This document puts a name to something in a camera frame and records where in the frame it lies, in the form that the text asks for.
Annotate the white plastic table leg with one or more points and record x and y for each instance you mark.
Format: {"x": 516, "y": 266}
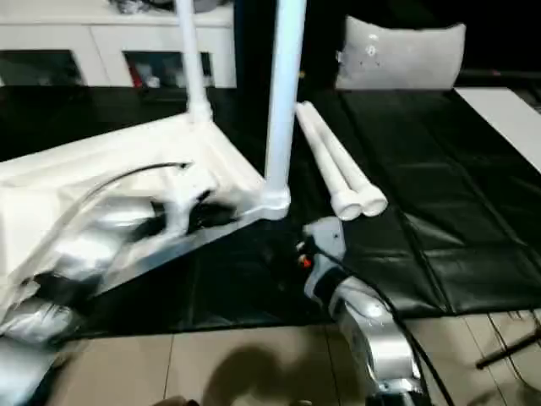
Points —
{"x": 334, "y": 169}
{"x": 355, "y": 165}
{"x": 285, "y": 93}
{"x": 192, "y": 55}

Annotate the white plastic table top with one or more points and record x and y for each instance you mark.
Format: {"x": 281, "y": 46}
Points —
{"x": 105, "y": 160}

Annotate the black table mat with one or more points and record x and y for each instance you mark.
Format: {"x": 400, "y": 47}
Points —
{"x": 444, "y": 190}

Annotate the grey pot on cabinet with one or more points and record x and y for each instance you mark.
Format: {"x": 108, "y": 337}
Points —
{"x": 211, "y": 4}

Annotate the white glass-door cabinet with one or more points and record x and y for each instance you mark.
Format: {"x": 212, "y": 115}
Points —
{"x": 84, "y": 38}

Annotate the grey pillow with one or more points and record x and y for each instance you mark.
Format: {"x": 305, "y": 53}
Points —
{"x": 401, "y": 55}

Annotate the black metal stand leg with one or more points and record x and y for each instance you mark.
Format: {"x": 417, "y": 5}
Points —
{"x": 507, "y": 347}

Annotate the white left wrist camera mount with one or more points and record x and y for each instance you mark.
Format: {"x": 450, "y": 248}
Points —
{"x": 186, "y": 203}

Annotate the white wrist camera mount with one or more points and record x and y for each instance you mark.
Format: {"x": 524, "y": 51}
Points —
{"x": 186, "y": 203}
{"x": 327, "y": 241}

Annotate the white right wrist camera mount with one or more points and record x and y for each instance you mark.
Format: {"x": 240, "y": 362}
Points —
{"x": 327, "y": 241}

